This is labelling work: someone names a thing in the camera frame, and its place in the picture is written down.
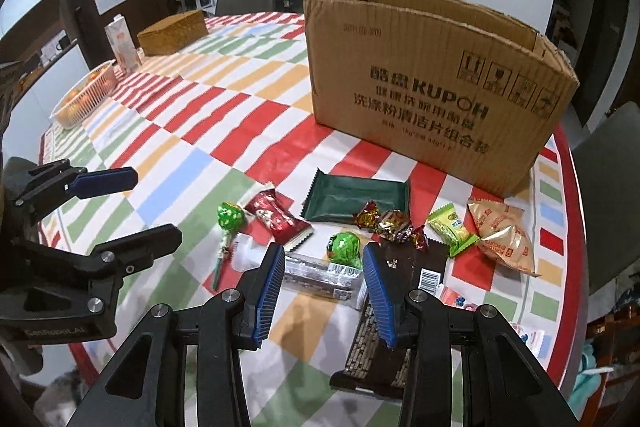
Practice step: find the gold red candy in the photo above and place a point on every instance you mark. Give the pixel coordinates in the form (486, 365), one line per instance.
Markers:
(421, 241)
(394, 224)
(367, 216)

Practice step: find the dark brown snack packet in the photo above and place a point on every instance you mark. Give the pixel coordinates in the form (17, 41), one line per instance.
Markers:
(405, 257)

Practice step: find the red snack packet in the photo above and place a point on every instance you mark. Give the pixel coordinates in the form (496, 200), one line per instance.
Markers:
(275, 217)

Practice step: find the small white packet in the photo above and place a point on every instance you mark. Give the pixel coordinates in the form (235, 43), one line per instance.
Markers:
(245, 257)

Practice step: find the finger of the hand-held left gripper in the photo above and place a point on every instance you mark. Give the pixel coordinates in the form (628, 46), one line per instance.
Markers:
(105, 179)
(145, 247)

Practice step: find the golden orange snack packet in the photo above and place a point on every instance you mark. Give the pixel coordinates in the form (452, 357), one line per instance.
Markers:
(505, 237)

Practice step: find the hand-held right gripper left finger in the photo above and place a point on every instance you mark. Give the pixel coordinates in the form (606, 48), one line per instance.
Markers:
(270, 287)

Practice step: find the woven wicker box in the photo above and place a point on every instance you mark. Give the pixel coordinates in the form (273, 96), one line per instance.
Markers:
(172, 32)

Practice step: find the striped colourful tablecloth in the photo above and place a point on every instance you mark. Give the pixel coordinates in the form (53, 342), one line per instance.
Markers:
(225, 107)

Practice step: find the dark green snack packet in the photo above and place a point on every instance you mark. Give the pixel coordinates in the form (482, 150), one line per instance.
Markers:
(355, 197)

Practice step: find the white dotted candy packet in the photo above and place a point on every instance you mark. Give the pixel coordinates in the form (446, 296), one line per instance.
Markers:
(450, 294)

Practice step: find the teal cloth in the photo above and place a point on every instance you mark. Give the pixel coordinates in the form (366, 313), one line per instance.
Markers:
(590, 372)

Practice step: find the green lollipop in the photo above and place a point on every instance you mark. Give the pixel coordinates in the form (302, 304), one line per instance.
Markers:
(229, 214)
(342, 247)

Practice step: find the white drink carton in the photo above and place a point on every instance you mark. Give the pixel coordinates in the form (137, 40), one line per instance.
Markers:
(122, 44)

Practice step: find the brown cardboard box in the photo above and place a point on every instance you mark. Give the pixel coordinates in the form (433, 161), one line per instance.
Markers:
(400, 107)

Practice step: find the orange fruit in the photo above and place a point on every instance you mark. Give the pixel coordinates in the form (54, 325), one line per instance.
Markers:
(74, 99)

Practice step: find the clear snack bar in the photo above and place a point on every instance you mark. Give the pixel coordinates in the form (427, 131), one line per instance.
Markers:
(315, 277)

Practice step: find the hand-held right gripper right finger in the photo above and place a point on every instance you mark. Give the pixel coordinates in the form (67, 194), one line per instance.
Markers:
(380, 302)

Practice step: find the light green snack packet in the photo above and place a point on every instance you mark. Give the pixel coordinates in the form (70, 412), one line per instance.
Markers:
(452, 229)

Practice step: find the white plastic basket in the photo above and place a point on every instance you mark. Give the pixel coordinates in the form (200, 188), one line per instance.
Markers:
(87, 102)

